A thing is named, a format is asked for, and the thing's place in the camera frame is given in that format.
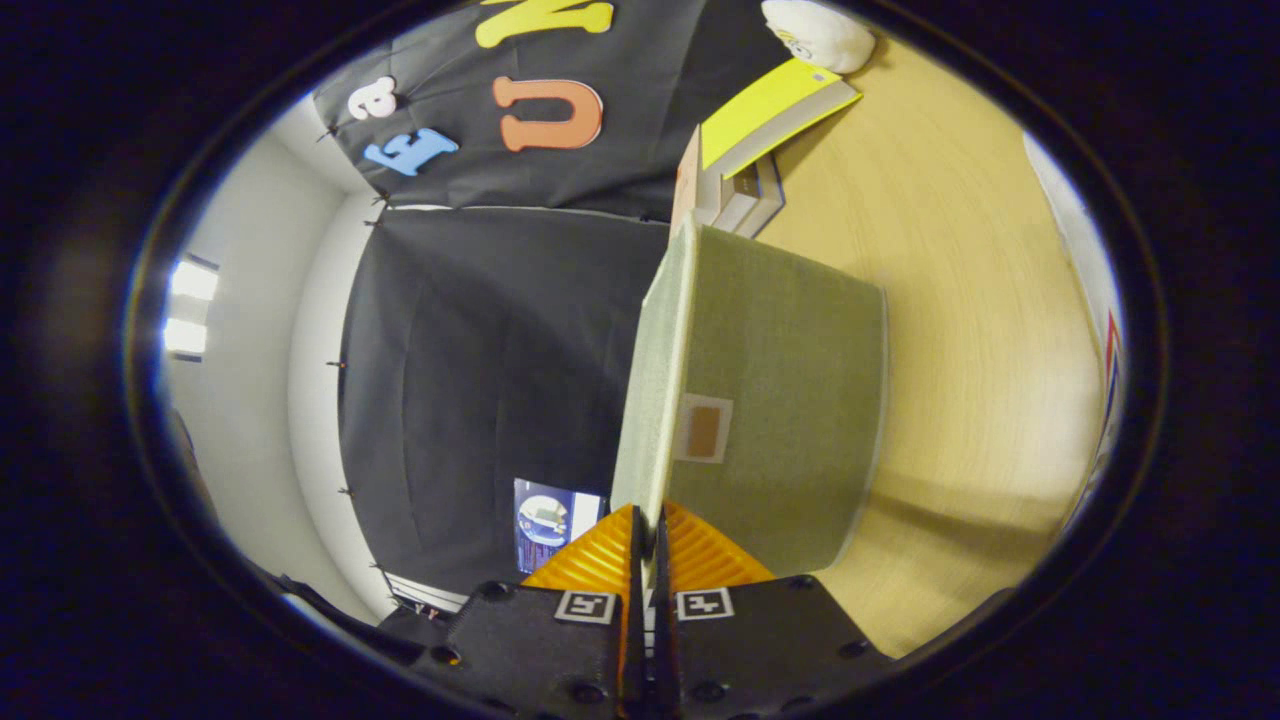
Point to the yellow cover book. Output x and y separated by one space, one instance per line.
770 110

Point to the white plush toy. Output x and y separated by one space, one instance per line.
820 35

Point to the green fabric storage box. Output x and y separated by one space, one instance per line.
780 400

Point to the grey paperback book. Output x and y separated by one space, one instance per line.
770 195
735 205

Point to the tan cover book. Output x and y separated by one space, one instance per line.
686 180

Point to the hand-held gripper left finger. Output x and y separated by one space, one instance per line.
636 640

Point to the blue printed sheet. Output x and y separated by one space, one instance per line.
545 525

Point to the white ceiling light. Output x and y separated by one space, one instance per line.
192 300

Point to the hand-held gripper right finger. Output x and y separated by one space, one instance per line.
662 640

